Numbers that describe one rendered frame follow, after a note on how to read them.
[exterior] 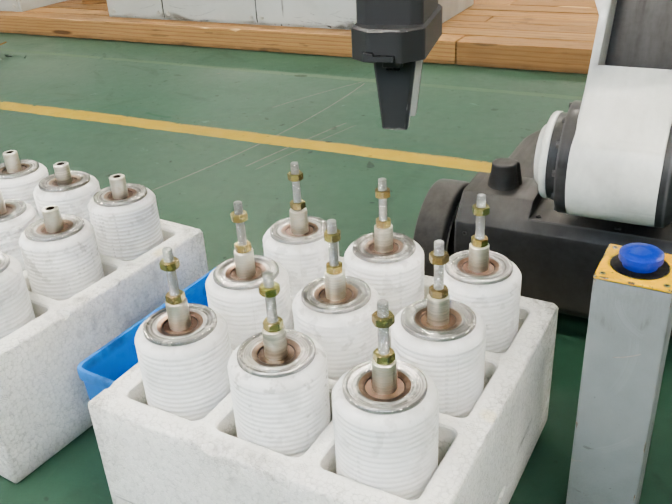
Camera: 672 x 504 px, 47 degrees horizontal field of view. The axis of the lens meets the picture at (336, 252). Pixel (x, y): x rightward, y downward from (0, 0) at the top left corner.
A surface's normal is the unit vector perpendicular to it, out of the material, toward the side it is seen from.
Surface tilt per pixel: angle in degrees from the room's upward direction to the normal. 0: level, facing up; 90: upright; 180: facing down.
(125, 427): 90
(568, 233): 46
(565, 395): 0
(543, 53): 90
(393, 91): 89
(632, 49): 58
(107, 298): 90
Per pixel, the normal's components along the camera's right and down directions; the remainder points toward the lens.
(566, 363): -0.05, -0.88
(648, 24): -0.41, -0.10
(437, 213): -0.28, -0.44
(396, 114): -0.25, 0.45
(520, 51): -0.45, 0.44
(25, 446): 0.85, 0.21
